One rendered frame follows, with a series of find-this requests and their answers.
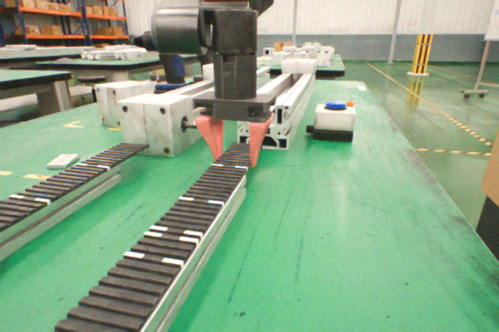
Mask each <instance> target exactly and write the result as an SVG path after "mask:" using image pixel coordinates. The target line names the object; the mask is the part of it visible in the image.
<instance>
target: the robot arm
mask: <svg viewBox="0 0 499 332"><path fill-rule="evenodd" d="M273 4H274V0H161V2H160V5H159V6H157V7H155V8H154V11H153V12H152V17H151V32H152V37H153V42H154V46H155V48H156V50H157V52H158V53H159V54H160V55H205V54H206V53H207V48H209V47H210V44H211V30H212V52H213V53H220V54H219V55H213V76H214V91H207V92H206V93H203V94H200V95H198V96H196V97H193V98H192V104H193V108H194V109H195V108H204V109H202V110H200V115H199V116H197V117H196V118H195V119H194V122H195V125H196V127H197V128H198V129H199V131H200V133H201V134H202V136H203V138H204V139H205V140H206V142H207V144H208V146H209V147H210V149H211V153H212V154H213V157H214V160H216V159H217V158H218V157H219V156H220V155H221V154H222V144H223V125H224V120H230V121H241V122H249V137H250V157H251V165H252V168H254V167H255V165H256V164H257V158H258V156H259V152H260V147H261V144H262V142H263V140H264V137H265V135H266V133H267V131H268V128H269V126H270V124H271V122H272V120H273V117H274V113H272V111H270V109H271V106H275V105H276V94H257V31H258V17H259V16H260V15H261V14H263V13H264V12H265V11H266V10H267V9H269V8H270V7H271V6H272V5H273ZM254 113H255V114H254ZM252 114H254V115H252ZM213 131H214V132H213Z"/></svg>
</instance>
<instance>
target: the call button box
mask: <svg viewBox="0 0 499 332"><path fill-rule="evenodd" d="M355 118H356V113H355V111H354V107H346V106H345V107H344V108H328V107H326V105H325V104H318V105H317V107H316V111H315V115H314V125H307V126H306V133H313V139H314V140H332V141H343V142H352V138H353V130H354V125H355Z"/></svg>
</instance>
